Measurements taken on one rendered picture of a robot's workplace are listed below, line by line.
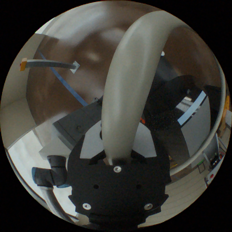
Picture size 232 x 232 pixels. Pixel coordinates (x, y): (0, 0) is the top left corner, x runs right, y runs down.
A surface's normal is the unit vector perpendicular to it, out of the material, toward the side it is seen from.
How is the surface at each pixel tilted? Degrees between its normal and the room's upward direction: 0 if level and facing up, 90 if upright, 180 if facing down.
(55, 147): 90
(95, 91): 0
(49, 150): 90
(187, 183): 90
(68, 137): 90
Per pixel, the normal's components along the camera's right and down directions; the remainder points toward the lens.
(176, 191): -0.73, -0.67
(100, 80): -0.21, 0.36
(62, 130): 0.65, -0.65
